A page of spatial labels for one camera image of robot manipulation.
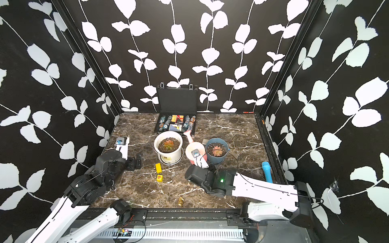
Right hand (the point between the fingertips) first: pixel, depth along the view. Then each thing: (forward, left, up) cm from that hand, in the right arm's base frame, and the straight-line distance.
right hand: (197, 163), depth 72 cm
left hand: (+3, +30, +8) cm, 31 cm away
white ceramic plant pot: (+10, +19, -12) cm, 25 cm away
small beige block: (+24, -4, -16) cm, 29 cm away
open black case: (+52, +18, -12) cm, 56 cm away
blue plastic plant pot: (+19, -13, -10) cm, 25 cm away
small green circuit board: (-26, +35, -18) cm, 47 cm away
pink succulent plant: (+13, -11, -10) cm, 19 cm away
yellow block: (+6, +24, -18) cm, 31 cm away
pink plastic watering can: (+7, +2, +5) cm, 9 cm away
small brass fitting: (-13, +9, -18) cm, 24 cm away
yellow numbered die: (-1, +22, -17) cm, 28 cm away
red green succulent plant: (+17, +18, -9) cm, 26 cm away
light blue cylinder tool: (+5, -41, -17) cm, 45 cm away
